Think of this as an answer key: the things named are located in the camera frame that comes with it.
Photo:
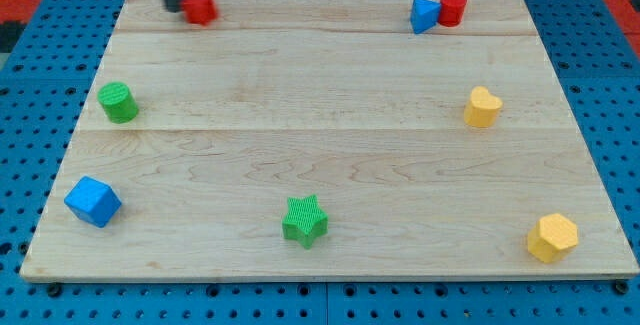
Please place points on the blue cube block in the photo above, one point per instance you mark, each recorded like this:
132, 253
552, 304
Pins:
93, 201

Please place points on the wooden board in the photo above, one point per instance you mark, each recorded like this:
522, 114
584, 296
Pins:
337, 98

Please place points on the green star block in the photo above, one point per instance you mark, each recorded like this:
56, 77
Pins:
304, 221

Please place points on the yellow heart block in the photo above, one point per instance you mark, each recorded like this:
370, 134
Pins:
482, 108

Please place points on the blue triangular block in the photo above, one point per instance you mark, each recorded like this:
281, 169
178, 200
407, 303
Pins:
424, 15

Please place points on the red cylinder block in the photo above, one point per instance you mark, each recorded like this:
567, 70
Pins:
451, 12

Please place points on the green cylinder block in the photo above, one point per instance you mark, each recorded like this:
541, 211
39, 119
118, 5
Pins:
117, 102

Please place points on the yellow hexagon block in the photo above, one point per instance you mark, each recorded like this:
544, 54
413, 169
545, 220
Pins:
552, 238

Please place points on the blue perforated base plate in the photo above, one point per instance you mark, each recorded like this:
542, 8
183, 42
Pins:
52, 50

